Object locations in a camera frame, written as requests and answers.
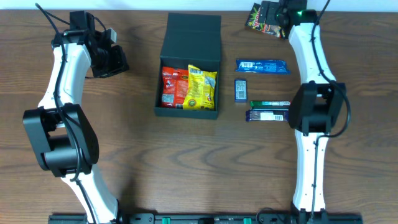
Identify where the Haribo gummy candy bag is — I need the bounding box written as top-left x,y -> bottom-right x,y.
245,3 -> 286,39

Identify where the red orange candy bag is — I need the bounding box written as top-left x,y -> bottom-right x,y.
161,67 -> 188,109

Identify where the yellow snack bag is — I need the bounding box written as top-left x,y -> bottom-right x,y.
183,65 -> 217,110

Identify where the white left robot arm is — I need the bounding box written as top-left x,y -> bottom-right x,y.
23,29 -> 129,223

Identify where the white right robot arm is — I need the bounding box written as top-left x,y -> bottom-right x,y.
259,1 -> 351,215

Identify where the blue long cookie pack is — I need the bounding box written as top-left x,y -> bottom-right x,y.
236,59 -> 290,75

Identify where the small blue gum pack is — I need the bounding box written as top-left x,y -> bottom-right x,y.
234,79 -> 248,103

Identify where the dark green open box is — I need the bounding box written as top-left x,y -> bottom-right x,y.
154,12 -> 221,119

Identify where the green candy bar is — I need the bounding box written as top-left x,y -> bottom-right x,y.
250,100 -> 290,110

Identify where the purple chocolate bar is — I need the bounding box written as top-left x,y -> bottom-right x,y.
246,110 -> 289,121

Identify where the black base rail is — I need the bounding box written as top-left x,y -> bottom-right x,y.
48,207 -> 364,224

